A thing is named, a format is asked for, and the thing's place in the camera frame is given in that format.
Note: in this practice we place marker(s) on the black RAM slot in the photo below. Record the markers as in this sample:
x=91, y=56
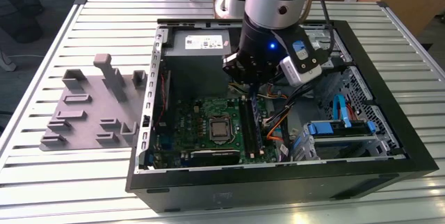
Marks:
x=250, y=135
x=245, y=125

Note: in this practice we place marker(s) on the grey power supply unit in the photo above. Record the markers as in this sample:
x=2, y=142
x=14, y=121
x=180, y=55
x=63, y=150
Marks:
x=198, y=70

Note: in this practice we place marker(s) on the metal drive cage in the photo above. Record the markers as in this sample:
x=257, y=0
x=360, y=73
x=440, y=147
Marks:
x=320, y=36

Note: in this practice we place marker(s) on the CPU socket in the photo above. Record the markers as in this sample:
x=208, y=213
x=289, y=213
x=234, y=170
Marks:
x=233, y=130

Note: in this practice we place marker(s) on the silver CPU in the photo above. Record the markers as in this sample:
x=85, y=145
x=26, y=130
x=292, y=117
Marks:
x=220, y=129

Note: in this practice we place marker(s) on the green motherboard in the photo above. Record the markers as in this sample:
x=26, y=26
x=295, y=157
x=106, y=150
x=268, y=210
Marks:
x=189, y=119

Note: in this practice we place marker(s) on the hard disk in blue carrier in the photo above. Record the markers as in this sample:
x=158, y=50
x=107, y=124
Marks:
x=321, y=129

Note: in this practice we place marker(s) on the black graphics card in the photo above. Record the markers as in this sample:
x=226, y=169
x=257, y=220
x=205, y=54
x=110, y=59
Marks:
x=216, y=157

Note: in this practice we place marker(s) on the grey parts rack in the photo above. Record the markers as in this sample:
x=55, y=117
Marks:
x=94, y=109

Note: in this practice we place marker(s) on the black PC case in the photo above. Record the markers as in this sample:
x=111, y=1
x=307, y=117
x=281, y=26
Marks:
x=279, y=190

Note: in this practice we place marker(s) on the black mesh bin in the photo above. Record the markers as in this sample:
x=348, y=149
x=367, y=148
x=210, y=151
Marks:
x=21, y=13

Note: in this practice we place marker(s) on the white furniture foot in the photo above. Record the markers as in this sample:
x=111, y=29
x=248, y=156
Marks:
x=7, y=63

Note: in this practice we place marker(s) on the black camera bracket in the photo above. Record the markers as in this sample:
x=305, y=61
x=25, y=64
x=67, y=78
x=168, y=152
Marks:
x=289, y=36

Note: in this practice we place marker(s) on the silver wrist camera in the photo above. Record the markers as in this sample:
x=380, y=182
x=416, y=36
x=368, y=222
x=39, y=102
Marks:
x=303, y=74

